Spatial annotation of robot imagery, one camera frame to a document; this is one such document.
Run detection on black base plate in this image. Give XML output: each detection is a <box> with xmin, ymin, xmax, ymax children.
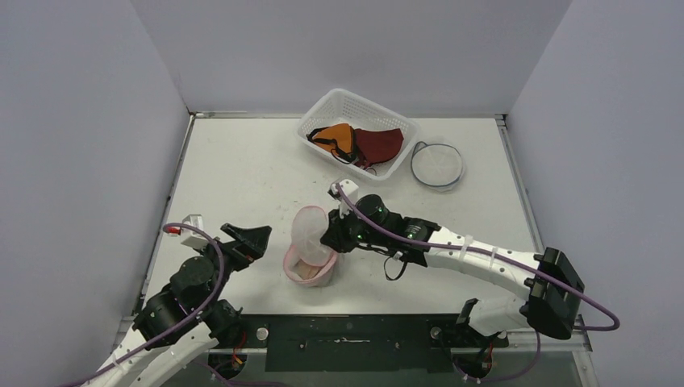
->
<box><xmin>208</xmin><ymin>314</ymin><xmax>509</xmax><ymax>372</ymax></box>

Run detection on beige bra in pink bag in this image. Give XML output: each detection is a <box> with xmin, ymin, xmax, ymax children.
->
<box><xmin>293</xmin><ymin>260</ymin><xmax>323</xmax><ymax>281</ymax></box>

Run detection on white mesh bag pink zipper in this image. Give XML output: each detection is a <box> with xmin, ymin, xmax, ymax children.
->
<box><xmin>283</xmin><ymin>206</ymin><xmax>340</xmax><ymax>287</ymax></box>

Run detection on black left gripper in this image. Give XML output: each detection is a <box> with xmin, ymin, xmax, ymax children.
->
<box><xmin>196</xmin><ymin>223</ymin><xmax>272</xmax><ymax>311</ymax></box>

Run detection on dark red orange bra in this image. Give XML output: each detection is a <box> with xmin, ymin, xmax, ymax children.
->
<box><xmin>306</xmin><ymin>123</ymin><xmax>404</xmax><ymax>170</ymax></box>

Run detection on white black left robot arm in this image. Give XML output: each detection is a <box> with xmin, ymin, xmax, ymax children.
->
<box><xmin>84</xmin><ymin>220</ymin><xmax>272</xmax><ymax>386</ymax></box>

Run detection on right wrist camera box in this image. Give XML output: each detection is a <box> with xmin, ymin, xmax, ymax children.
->
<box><xmin>328</xmin><ymin>178</ymin><xmax>359</xmax><ymax>218</ymax></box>

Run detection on white plastic basket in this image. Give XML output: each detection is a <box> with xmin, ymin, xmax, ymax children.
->
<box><xmin>294</xmin><ymin>89</ymin><xmax>420</xmax><ymax>181</ymax></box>

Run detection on white mesh laundry bag blue zipper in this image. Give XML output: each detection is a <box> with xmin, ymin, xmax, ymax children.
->
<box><xmin>410</xmin><ymin>141</ymin><xmax>465</xmax><ymax>192</ymax></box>

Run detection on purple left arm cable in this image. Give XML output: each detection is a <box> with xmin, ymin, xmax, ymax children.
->
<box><xmin>58</xmin><ymin>223</ymin><xmax>290</xmax><ymax>387</ymax></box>

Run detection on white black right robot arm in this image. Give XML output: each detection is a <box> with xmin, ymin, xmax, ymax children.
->
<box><xmin>320</xmin><ymin>194</ymin><xmax>585</xmax><ymax>346</ymax></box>

